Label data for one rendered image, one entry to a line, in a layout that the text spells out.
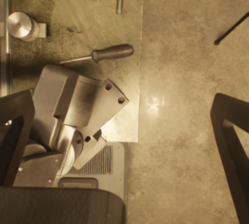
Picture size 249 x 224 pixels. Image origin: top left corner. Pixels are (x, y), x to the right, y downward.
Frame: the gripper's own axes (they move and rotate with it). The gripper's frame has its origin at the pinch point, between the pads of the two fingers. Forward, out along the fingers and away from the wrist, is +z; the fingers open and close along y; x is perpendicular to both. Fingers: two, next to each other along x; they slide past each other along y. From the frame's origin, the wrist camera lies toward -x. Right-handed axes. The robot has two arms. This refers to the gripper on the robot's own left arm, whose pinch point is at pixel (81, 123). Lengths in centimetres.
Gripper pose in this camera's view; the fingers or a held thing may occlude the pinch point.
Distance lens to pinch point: 46.3
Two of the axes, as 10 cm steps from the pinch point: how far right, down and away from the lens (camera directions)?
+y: -6.8, -7.3, -0.6
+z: -0.1, -0.8, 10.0
